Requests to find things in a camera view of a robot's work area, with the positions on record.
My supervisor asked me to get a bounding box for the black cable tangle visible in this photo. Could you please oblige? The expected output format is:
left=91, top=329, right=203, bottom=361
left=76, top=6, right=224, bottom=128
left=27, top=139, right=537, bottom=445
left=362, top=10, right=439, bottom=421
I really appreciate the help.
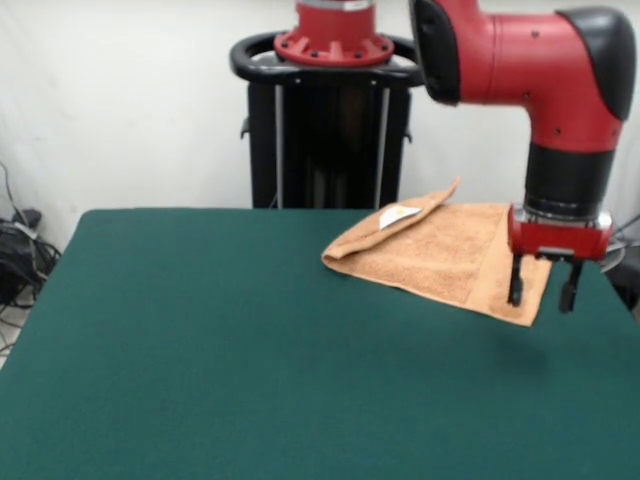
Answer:
left=0, top=159, right=64, bottom=356
left=599, top=214, right=640, bottom=311

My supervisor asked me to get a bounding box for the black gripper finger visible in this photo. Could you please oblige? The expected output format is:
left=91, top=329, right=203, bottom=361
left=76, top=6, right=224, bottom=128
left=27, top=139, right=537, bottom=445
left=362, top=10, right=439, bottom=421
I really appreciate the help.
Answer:
left=506, top=252, right=525, bottom=307
left=557, top=259, right=584, bottom=315

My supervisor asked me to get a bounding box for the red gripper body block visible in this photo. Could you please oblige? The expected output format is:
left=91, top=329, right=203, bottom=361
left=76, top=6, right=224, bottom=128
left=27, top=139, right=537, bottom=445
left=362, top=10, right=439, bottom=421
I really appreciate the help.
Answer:
left=507, top=203, right=615, bottom=264

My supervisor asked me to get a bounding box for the tan terry towel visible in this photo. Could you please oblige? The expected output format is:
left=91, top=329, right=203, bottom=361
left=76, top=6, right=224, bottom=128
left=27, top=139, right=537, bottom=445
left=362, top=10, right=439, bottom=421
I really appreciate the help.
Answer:
left=320, top=175, right=555, bottom=328

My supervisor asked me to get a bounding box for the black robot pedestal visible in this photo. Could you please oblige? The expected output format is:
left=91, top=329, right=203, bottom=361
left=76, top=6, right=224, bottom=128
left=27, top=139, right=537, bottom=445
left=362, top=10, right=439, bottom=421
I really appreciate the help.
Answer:
left=229, top=32, right=426, bottom=209

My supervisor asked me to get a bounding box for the dark green table cloth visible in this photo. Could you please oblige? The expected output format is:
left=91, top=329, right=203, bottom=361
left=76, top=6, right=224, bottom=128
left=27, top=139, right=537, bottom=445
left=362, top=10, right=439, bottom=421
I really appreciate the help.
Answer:
left=0, top=207, right=640, bottom=480

